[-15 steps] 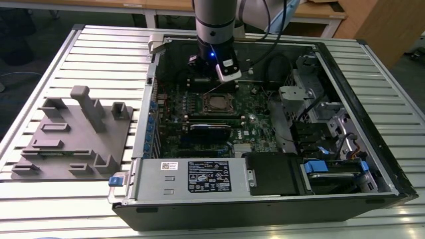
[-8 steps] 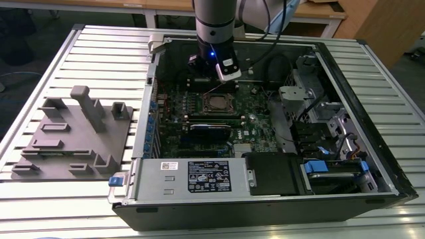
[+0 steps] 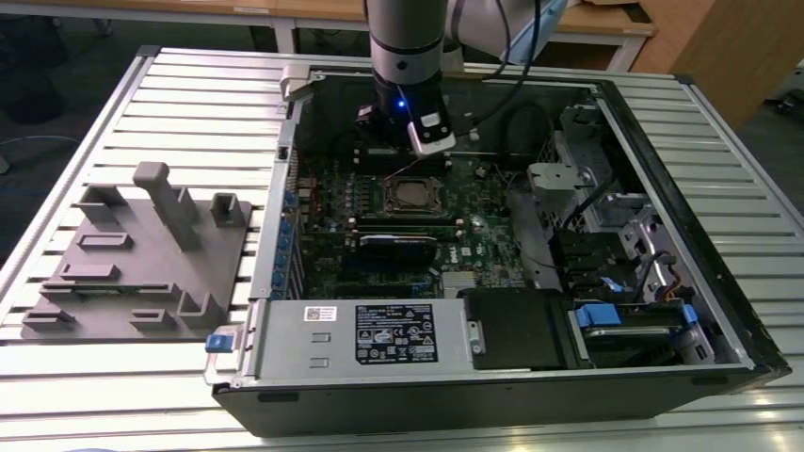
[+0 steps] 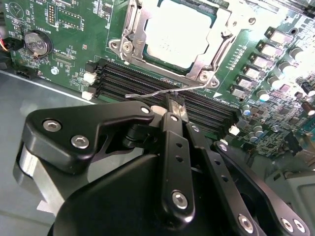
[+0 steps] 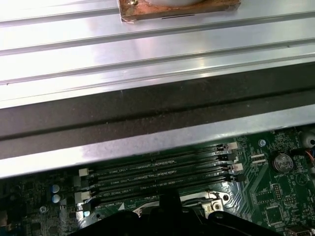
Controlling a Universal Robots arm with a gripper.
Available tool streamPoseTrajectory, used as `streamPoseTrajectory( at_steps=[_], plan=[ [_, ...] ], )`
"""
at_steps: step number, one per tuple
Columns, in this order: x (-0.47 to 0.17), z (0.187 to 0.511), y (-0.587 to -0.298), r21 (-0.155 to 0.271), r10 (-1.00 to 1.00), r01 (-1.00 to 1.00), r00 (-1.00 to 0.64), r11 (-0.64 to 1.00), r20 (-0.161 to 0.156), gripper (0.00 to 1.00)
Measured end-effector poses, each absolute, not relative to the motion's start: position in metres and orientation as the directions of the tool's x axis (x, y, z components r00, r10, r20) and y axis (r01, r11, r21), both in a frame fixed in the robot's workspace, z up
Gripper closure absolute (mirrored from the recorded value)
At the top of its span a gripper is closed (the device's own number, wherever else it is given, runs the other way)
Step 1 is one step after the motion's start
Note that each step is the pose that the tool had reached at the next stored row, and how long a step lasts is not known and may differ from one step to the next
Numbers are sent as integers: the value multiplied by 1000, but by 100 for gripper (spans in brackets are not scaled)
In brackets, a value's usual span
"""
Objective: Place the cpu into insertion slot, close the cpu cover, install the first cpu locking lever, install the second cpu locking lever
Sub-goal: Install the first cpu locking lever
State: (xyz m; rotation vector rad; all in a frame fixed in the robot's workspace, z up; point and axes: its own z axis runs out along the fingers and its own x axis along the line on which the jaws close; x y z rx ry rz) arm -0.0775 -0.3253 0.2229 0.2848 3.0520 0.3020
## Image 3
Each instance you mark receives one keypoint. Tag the black office chair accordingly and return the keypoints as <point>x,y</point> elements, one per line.
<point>31,75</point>

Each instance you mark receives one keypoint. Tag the grey parts rack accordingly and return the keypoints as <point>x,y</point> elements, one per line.
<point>158,263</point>

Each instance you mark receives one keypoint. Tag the black PC case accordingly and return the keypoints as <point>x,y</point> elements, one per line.
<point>440,405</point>

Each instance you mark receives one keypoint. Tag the hard disk in blue carrier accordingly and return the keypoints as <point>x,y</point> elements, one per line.
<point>600,315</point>

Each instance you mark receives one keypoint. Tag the grey metal drive cage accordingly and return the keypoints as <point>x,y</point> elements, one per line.
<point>559,183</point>

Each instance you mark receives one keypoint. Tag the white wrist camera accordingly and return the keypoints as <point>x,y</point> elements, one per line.
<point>432,136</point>

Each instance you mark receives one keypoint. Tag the green motherboard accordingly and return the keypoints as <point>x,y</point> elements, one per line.
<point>496,235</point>

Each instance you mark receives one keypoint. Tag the wooden cabinet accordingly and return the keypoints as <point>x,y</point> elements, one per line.
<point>735,47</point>

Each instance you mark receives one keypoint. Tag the silver power supply unit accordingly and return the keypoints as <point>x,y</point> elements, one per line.
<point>288,339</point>

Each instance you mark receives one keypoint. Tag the silver CPU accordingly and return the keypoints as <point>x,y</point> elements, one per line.
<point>414,194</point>

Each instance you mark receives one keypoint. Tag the graphics card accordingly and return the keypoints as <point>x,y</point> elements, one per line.
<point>402,254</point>

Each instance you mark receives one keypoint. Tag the CPU socket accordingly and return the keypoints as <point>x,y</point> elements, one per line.
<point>384,208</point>

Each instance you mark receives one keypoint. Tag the blue plastic latch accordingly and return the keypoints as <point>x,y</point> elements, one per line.
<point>220,343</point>

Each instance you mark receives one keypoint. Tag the silver finned heatsink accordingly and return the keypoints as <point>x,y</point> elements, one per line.
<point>459,280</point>

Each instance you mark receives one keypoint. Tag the black plastic bracket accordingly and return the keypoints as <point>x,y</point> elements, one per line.
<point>584,259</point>

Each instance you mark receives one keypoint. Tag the wooden desk white frame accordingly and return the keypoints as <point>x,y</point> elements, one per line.
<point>158,5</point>
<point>610,30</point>

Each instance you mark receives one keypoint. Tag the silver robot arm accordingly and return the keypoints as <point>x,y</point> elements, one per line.
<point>406,42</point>

